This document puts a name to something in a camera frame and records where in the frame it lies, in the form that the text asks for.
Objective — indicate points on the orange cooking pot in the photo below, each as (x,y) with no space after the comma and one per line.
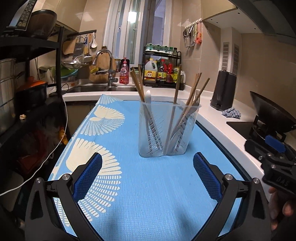
(32,93)

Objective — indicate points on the wooden chopstick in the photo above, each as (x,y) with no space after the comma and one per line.
(140,79)
(190,102)
(137,84)
(177,85)
(200,91)

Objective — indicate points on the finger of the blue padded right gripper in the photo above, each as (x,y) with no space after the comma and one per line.
(275,144)

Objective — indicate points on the black spice rack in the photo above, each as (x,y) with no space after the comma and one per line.
(168,60)

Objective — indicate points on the black metal shelf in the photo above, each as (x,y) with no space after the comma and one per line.
(25,49)

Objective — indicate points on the red dish soap bottle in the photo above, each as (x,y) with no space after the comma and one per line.
(124,72)

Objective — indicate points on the clear plastic utensil holder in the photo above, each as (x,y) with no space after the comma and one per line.
(165,128)

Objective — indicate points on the person's hand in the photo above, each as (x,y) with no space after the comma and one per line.
(279,205)

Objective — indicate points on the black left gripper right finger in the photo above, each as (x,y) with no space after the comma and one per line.
(252,221)

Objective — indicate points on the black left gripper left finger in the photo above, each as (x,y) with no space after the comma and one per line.
(42,221)

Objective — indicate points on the black wok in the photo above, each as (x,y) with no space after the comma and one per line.
(272,114)

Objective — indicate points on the blue patterned table mat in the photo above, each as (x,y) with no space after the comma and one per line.
(137,198)

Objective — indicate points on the hanging utensils on rail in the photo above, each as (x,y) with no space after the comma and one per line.
(192,34)

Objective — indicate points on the black gas stove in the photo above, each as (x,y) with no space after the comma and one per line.
(257,130)

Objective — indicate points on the white ceramic spoon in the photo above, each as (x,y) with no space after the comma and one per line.
(148,97)

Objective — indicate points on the dish drying rack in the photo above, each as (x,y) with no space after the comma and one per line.
(77,46)

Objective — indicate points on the blue white dish cloth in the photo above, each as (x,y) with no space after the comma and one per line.
(231,113)

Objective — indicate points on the large steel pot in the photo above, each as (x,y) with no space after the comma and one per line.
(7,91)

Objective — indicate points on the chrome kitchen faucet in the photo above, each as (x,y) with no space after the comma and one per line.
(103,67)

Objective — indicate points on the yellow oil bottle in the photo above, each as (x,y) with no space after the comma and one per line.
(150,70)

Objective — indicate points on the black electric kettle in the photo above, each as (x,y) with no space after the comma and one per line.
(223,95)

